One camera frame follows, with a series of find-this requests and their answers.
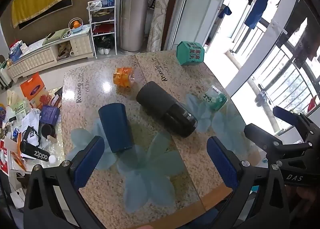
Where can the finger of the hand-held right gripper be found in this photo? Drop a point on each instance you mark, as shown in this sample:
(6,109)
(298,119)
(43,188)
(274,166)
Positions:
(287,116)
(260,136)

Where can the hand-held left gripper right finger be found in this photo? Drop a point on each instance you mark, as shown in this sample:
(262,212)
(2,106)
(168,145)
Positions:
(222,162)

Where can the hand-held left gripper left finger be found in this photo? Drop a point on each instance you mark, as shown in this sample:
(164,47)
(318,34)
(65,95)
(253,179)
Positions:
(88,161)

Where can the dark blue cup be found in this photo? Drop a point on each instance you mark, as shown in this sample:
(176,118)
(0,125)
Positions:
(117,128)

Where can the black insulated cup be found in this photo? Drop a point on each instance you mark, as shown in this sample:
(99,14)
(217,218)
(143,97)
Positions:
(165,108)

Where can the orange plastic cup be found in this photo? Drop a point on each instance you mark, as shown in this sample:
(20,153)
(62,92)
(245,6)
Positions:
(123,77)

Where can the green hexagonal paper cup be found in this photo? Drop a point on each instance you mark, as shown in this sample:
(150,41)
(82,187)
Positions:
(190,53)

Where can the white bottle cap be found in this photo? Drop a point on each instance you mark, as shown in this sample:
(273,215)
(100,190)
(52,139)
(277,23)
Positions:
(52,159)

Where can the glass side table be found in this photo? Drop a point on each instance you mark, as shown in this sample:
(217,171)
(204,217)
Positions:
(57,144)

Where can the balcony railing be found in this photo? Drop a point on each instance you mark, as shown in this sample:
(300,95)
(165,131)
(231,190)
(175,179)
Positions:
(280,69)

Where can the black mug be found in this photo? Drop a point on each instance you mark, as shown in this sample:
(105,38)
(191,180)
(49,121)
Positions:
(47,131)

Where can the black cylindrical tube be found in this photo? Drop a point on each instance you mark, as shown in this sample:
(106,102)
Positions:
(35,153)

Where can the clear green-label bottle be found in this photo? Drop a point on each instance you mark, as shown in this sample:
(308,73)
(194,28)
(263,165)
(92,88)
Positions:
(216,98)

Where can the dark blue box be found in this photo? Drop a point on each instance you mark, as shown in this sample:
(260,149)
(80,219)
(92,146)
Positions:
(49,115)

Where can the orange paper bag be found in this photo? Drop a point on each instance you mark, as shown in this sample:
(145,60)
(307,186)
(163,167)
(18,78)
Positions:
(33,89)

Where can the white tufted cabinet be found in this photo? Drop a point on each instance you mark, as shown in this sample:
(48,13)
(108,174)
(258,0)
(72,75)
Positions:
(47,58)

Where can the pair of white shoes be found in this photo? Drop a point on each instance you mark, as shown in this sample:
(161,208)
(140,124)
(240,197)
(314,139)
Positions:
(103,51)

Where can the blue hanging garment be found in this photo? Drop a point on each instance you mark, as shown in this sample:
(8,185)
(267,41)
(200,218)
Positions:
(260,4)

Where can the small blue hanging cloth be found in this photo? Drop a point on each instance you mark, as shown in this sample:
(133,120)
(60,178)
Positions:
(224,11)

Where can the green cloth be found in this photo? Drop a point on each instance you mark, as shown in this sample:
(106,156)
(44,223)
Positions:
(56,36)

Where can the white metal rack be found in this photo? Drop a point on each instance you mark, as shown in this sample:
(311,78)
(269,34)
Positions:
(90,29)

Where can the bowl of oranges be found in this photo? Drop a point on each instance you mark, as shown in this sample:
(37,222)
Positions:
(75,25)

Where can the white plastic bag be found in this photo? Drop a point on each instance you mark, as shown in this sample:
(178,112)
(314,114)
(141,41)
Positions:
(95,5)

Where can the patterned beige curtain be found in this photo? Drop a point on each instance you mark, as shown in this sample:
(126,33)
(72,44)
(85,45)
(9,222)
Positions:
(161,11)

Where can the standing air conditioner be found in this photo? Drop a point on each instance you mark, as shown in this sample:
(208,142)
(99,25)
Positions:
(136,9)

